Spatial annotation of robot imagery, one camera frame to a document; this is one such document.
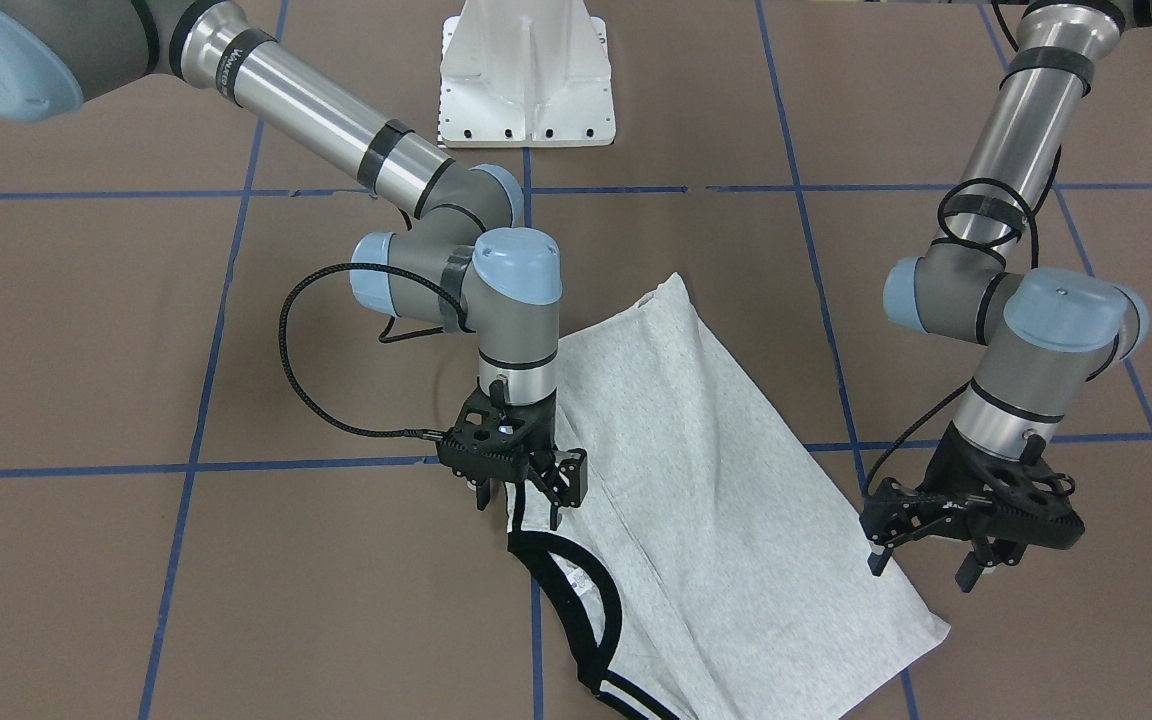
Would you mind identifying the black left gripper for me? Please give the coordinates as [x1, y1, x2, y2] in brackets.
[861, 427, 1085, 593]

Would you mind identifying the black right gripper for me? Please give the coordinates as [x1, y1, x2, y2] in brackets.
[435, 388, 588, 530]

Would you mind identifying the grey cartoon print t-shirt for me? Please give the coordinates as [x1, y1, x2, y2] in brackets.
[507, 275, 950, 719]

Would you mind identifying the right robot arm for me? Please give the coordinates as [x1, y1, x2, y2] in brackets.
[0, 1, 588, 529]

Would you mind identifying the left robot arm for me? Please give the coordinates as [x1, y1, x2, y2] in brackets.
[861, 1, 1149, 592]

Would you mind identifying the white camera pole base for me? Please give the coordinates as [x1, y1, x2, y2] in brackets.
[435, 1, 617, 149]

